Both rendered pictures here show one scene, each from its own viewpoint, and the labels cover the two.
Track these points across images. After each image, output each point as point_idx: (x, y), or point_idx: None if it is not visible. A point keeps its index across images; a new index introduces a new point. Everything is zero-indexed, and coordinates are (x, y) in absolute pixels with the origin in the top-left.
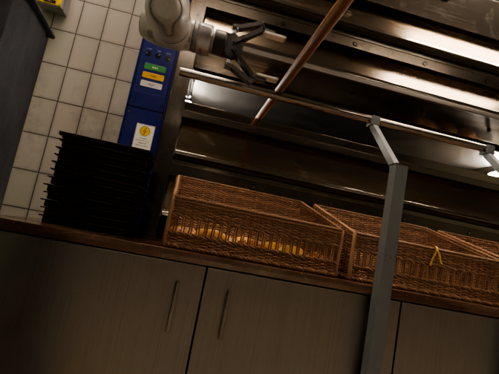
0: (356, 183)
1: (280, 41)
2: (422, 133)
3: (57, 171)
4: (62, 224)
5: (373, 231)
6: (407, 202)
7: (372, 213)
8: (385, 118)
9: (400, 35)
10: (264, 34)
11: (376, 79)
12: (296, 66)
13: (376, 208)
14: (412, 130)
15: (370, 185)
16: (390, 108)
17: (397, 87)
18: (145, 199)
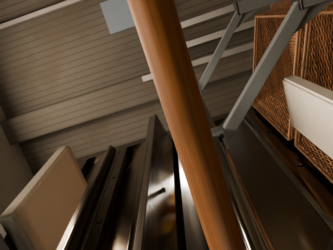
0: (299, 216)
1: (79, 188)
2: (205, 108)
3: None
4: None
5: None
6: (280, 162)
7: (323, 188)
8: (178, 242)
9: (61, 249)
10: (30, 230)
11: (131, 229)
12: (192, 70)
13: (312, 188)
14: (206, 112)
15: (287, 203)
16: (167, 223)
17: (138, 205)
18: None
